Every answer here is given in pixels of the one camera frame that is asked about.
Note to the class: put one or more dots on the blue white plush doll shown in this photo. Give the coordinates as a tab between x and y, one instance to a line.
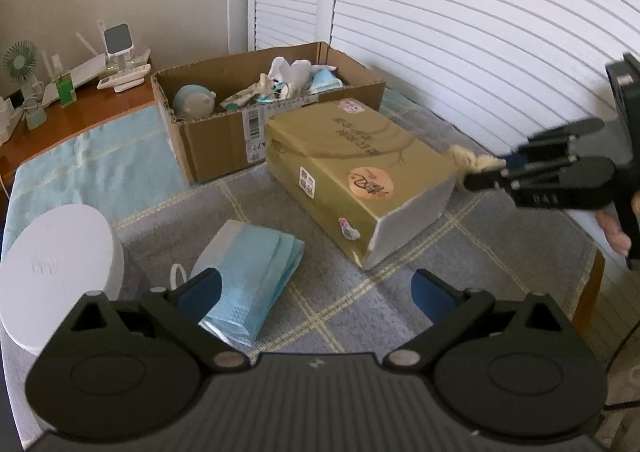
192	102

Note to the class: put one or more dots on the wide white louvered door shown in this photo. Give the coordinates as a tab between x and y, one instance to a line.
475	22

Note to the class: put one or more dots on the teal cup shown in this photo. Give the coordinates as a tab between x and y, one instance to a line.
35	117

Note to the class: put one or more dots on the white router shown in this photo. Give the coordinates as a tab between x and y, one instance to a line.
80	75

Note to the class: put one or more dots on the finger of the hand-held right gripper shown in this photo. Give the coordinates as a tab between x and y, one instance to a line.
560	182
550	145

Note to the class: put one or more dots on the small green desk fan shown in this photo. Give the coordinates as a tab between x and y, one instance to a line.
20	61

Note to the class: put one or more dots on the cream fuzzy scrunchie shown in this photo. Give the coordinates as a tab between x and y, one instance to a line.
475	161

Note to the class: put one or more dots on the person's right hand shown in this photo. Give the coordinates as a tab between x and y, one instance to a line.
612	227

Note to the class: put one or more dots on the light blue cloth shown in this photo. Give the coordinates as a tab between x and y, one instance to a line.
100	167

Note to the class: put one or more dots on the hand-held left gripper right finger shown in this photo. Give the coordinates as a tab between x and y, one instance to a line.
432	297

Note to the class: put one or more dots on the gold tissue package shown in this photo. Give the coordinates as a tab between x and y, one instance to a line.
340	152

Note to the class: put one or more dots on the white remote control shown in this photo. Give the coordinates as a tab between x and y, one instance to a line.
122	78

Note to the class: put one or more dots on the blue face mask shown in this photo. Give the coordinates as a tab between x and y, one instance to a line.
325	80

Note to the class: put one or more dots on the stack of blue face masks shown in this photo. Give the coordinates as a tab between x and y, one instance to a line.
250	272

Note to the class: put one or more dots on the grey plaid blanket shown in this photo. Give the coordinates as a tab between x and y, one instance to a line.
500	252

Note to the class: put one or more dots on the wooden table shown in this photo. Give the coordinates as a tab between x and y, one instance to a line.
590	292

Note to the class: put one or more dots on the white power strip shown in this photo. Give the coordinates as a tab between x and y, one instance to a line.
7	122

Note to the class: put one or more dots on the white round device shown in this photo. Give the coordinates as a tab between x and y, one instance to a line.
55	272

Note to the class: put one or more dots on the white organza pouch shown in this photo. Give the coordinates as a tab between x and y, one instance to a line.
279	68

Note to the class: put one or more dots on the wooden nightstand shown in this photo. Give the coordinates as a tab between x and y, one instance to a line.
100	107

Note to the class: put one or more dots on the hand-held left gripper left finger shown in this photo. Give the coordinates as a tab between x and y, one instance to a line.
200	289

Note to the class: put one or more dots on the brown cardboard box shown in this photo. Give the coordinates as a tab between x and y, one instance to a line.
210	147

